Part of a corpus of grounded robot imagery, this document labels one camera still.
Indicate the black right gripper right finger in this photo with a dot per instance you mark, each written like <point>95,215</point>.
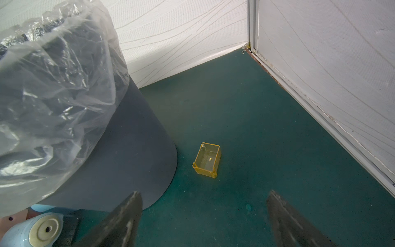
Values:
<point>290,228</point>

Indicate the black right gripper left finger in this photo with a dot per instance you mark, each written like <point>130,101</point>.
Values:
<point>119,228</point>

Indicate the light blue pencil sharpener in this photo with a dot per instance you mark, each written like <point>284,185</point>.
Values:
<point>47,227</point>

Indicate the yellow transparent shavings tray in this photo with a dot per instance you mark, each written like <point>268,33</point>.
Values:
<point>207,160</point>

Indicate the pink pencil sharpener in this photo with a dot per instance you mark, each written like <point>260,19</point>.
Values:
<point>6,223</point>

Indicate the grey trash bin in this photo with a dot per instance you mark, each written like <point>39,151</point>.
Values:
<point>135,153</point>

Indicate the clear plastic bin liner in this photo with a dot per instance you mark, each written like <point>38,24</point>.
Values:
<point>63,75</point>

